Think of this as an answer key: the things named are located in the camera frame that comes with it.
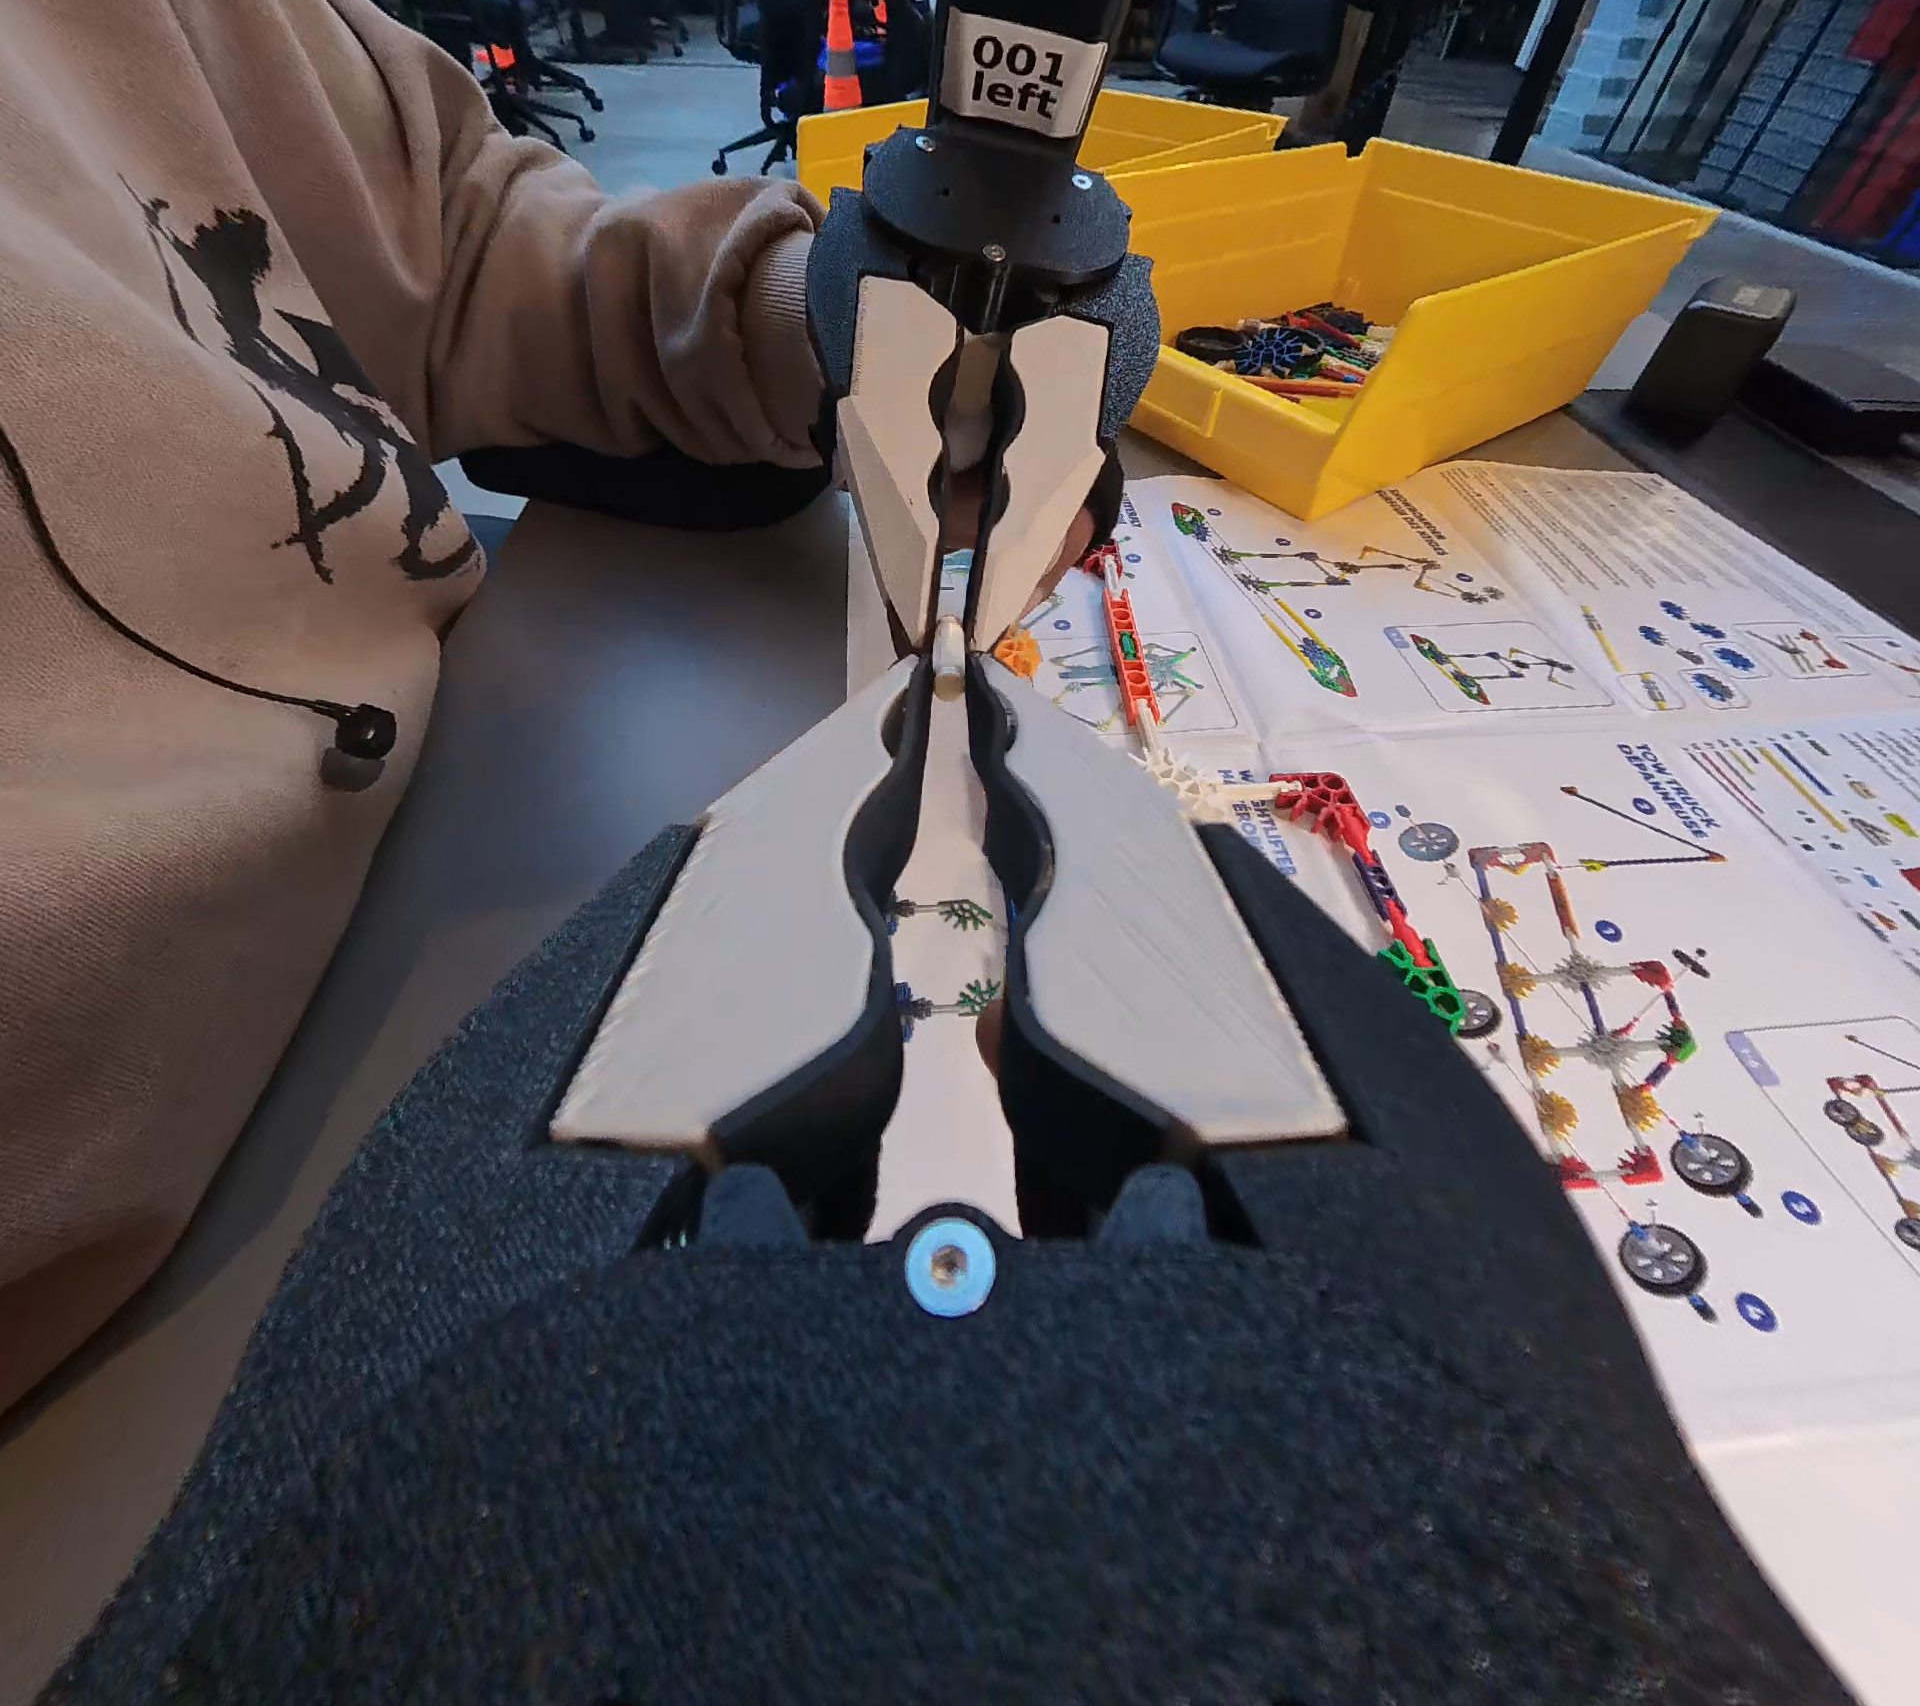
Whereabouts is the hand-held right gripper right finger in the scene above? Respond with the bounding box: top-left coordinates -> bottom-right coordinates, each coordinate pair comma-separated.
966,672 -> 1344,1222

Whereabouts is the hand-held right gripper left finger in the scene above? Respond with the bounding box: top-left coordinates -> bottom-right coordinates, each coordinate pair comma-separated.
557,666 -> 942,1227

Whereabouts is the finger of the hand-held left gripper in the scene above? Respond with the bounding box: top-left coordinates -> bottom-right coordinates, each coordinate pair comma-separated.
970,314 -> 1117,661
834,271 -> 978,657

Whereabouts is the yellow plastic bin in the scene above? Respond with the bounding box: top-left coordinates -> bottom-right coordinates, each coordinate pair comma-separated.
797,85 -> 1292,207
1110,140 -> 1723,524

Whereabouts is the colourful rod connector toy model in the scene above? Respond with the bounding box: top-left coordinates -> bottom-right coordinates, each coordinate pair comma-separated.
924,536 -> 1502,1042

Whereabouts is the pile of toy rods and connectors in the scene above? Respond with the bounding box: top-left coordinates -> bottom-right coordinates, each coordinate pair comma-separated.
1170,302 -> 1398,404

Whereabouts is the person's left forearm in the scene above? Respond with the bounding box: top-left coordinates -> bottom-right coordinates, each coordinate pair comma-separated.
420,42 -> 837,472

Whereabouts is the black textured pad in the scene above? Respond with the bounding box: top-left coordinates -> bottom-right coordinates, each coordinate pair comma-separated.
457,439 -> 843,531

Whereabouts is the toy building instruction sheet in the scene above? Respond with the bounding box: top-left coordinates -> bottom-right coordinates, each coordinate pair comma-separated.
857,461 -> 1920,1453

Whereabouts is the black box device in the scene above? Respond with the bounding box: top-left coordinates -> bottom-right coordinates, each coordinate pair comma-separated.
1631,282 -> 1803,447

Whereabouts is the black cord with tip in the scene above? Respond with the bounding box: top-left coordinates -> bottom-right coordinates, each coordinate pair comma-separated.
0,415 -> 402,794

